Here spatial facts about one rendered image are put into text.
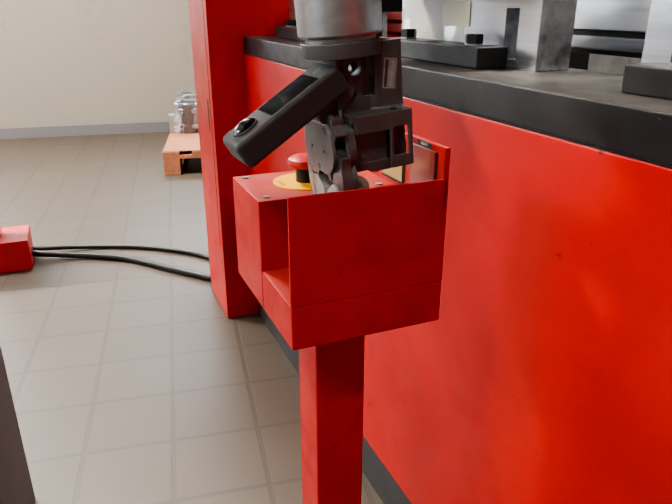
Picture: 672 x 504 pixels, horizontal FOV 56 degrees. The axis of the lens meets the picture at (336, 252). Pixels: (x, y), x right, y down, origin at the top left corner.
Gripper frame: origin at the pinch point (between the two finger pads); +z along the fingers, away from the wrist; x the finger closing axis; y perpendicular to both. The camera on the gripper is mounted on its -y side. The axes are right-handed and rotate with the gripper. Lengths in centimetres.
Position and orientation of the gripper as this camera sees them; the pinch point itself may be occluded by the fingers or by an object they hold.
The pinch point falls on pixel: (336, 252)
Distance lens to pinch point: 62.6
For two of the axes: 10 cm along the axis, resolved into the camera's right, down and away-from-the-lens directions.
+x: -3.9, -3.4, 8.6
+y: 9.2, -2.2, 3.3
